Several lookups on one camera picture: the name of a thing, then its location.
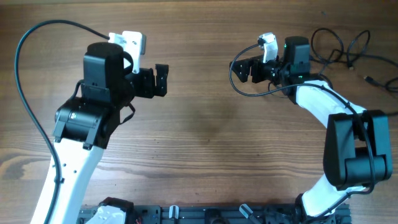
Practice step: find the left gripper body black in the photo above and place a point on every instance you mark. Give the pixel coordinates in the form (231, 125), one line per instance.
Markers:
(143, 83)

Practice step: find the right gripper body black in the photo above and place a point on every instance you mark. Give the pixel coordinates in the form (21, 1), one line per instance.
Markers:
(268, 71)

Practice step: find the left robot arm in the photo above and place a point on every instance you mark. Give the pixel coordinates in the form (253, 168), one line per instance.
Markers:
(84, 125)

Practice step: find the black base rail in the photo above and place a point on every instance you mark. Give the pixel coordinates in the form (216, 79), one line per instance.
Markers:
(278, 214)

